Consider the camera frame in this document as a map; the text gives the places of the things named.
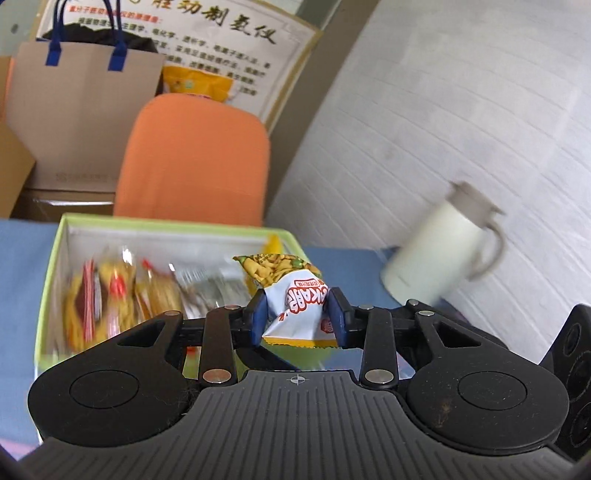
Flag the red yellow snack packet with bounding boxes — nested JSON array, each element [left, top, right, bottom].
[[63, 260, 135, 353]]

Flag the green white snack box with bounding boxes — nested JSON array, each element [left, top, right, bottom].
[[34, 213, 307, 372]]

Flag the cream thermos jug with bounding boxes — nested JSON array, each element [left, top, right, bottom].
[[381, 181, 507, 305]]

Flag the white yellow peanut snack packet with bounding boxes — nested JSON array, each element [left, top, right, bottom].
[[233, 253, 337, 348]]

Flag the brown paper bag blue handles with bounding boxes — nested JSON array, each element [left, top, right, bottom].
[[5, 1, 164, 192]]

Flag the yellow plastic bag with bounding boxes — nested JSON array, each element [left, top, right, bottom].
[[162, 66, 233, 103]]

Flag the clear silver snack packet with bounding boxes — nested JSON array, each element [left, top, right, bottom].
[[168, 262, 252, 319]]

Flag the white poster with Chinese text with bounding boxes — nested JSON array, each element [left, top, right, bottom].
[[27, 1, 320, 127]]

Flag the orange chair backrest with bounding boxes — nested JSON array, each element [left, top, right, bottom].
[[113, 93, 270, 226]]

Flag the brown cardboard box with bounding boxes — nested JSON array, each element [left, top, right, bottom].
[[0, 57, 35, 219]]

